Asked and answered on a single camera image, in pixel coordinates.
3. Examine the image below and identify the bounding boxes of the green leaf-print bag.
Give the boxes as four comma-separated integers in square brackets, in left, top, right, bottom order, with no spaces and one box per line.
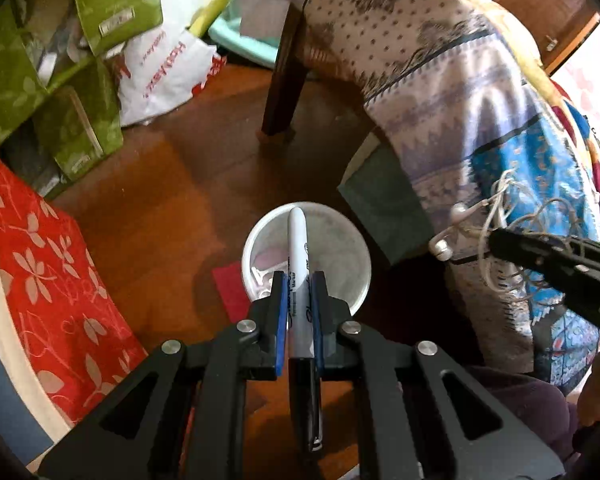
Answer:
[0,0,98,152]
[32,57,126,182]
[70,0,164,57]

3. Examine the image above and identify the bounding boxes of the colourful fleece blanket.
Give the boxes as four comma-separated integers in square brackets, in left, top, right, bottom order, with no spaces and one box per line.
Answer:
[480,0,600,248]

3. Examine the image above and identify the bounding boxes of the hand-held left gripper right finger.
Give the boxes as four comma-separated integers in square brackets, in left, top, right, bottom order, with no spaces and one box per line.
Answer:
[310,271,566,480]

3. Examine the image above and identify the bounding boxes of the mint green cloth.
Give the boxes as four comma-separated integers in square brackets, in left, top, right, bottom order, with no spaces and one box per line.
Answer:
[207,0,282,69]

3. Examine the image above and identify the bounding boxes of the white round cup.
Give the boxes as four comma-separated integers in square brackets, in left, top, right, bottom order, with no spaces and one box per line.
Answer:
[241,201,372,319]

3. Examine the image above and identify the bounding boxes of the red paper card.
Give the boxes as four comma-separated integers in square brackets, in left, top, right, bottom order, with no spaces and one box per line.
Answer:
[211,264,254,322]

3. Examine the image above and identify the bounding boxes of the white plastic bag red print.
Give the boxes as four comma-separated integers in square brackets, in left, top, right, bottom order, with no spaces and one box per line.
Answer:
[117,27,229,129]

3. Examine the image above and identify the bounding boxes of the yellow foam tube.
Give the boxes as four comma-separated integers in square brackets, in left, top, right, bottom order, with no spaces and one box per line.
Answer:
[187,0,232,39]

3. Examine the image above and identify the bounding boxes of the white marker with black cap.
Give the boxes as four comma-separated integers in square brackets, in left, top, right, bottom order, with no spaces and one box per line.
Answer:
[286,206,326,453]

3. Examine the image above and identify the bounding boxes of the purple pants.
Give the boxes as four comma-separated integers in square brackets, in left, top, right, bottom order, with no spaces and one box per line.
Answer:
[464,364,587,467]

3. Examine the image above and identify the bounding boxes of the dark green cloth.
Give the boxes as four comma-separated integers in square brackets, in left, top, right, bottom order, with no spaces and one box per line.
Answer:
[337,151,437,267]

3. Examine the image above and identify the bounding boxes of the wooden door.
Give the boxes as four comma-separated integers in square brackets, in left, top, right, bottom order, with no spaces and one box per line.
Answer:
[492,0,600,77]

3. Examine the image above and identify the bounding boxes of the white earphones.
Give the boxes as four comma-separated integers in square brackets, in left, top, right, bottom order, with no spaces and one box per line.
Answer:
[428,170,593,306]

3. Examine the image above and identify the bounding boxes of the dark wooden bed leg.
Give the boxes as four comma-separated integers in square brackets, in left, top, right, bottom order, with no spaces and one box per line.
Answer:
[261,2,312,139]

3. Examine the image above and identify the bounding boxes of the red floral cloth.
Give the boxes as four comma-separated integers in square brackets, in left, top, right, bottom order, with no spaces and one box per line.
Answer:
[0,152,149,429]

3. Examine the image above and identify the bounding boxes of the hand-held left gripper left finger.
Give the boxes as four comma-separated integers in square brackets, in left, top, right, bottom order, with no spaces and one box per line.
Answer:
[37,271,288,480]

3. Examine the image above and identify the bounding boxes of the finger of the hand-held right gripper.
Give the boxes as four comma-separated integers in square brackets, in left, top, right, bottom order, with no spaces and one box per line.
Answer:
[495,251,583,293]
[487,227,588,263]

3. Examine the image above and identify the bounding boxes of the person's right hand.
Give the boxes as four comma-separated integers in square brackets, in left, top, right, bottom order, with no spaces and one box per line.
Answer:
[577,345,600,428]

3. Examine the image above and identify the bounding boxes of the patchwork printed bedsheet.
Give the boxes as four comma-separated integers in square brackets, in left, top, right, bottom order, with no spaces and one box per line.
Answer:
[240,0,600,397]

